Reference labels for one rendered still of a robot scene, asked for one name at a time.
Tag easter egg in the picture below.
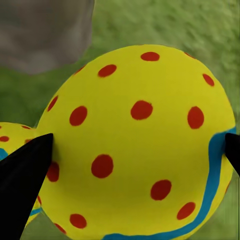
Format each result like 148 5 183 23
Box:
34 44 236 240
0 122 44 222

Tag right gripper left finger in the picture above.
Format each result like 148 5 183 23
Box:
0 133 53 240

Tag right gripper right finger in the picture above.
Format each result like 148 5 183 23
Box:
225 132 240 176

